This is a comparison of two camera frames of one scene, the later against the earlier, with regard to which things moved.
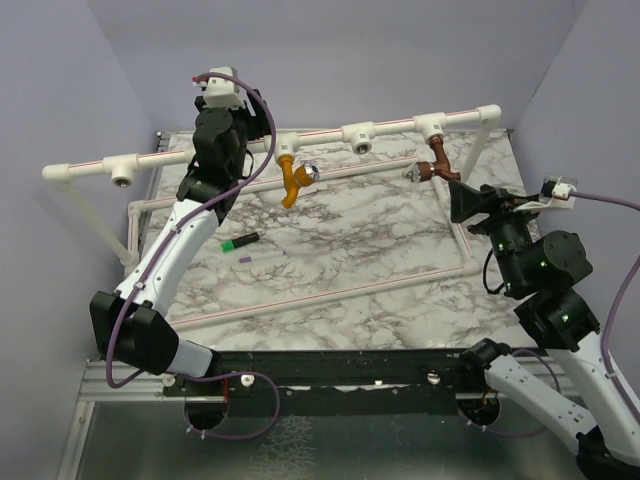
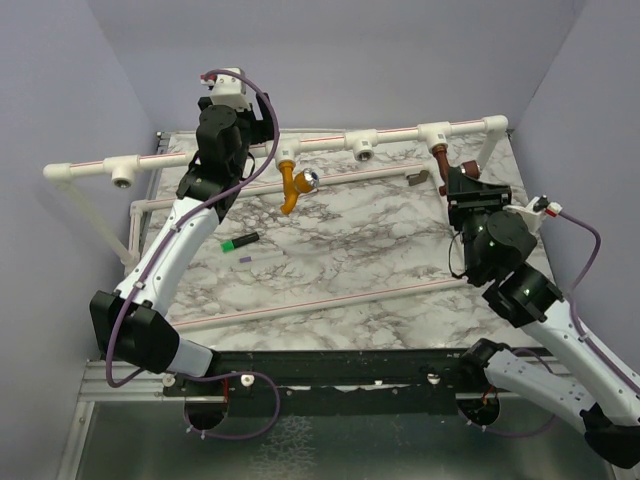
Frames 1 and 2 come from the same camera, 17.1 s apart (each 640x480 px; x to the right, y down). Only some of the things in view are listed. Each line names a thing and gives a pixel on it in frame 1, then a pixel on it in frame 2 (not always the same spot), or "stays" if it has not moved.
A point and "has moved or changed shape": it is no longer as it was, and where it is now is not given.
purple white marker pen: (261, 256) stays
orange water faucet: (302, 176) has moved or changed shape
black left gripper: (260, 125) stays
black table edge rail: (336, 373) stays
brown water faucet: (426, 170) → (470, 168)
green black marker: (239, 241) stays
